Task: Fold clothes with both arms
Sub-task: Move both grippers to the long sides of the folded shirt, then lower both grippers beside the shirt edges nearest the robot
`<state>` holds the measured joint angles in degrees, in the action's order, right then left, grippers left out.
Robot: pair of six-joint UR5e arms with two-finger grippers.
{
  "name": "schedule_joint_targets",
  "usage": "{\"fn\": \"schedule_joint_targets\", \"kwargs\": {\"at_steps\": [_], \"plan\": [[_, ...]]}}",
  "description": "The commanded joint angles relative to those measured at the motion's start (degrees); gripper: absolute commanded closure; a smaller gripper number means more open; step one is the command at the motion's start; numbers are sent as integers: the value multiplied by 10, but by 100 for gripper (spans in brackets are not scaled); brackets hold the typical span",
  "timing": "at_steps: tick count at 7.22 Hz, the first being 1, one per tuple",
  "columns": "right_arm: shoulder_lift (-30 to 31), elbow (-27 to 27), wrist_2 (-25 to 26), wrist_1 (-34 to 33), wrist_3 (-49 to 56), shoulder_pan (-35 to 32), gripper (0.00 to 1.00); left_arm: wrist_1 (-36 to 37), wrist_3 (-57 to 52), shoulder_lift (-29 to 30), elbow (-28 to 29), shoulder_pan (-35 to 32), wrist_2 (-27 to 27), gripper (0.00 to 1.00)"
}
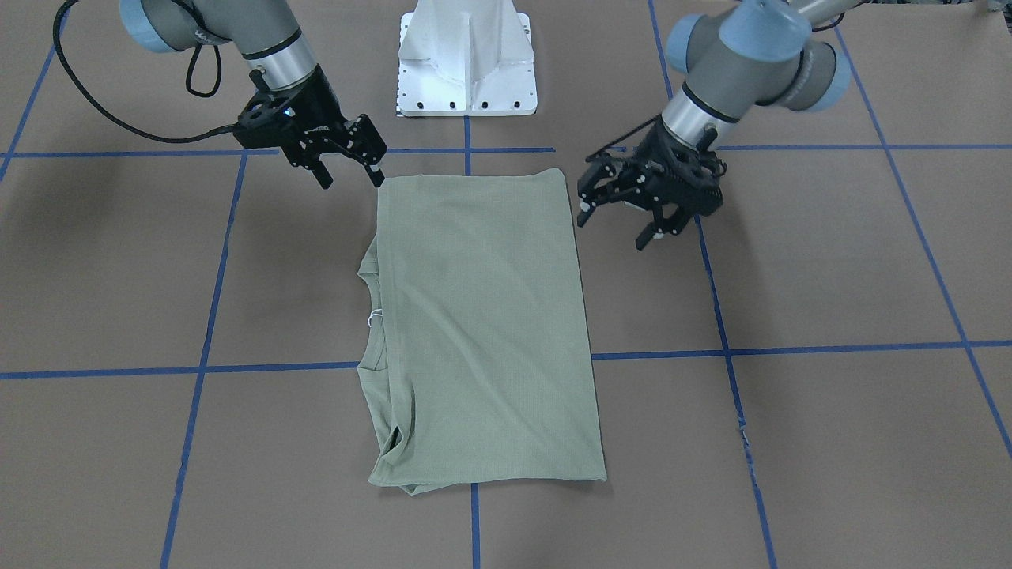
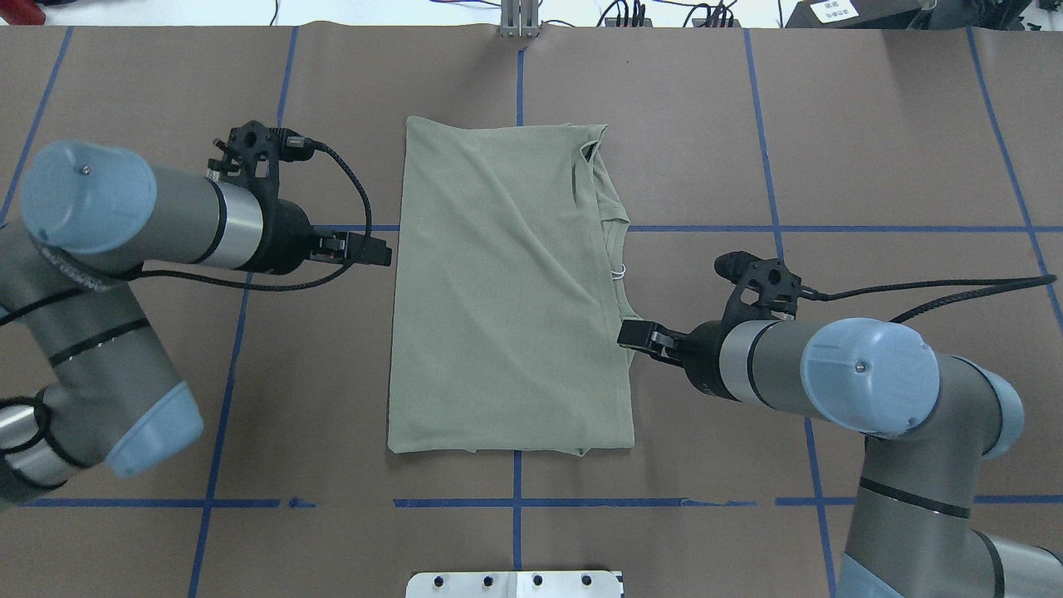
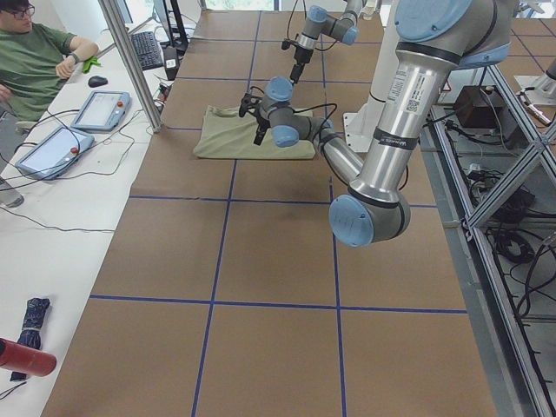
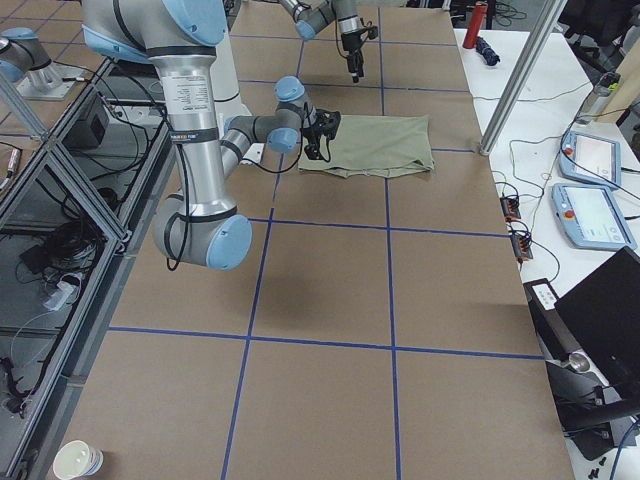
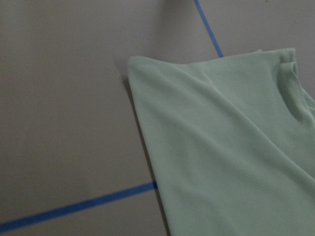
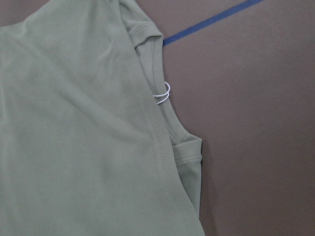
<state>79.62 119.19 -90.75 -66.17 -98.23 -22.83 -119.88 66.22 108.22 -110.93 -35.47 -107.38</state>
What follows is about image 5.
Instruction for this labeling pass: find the olive green long-sleeve shirt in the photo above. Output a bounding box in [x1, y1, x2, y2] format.
[128, 48, 315, 236]

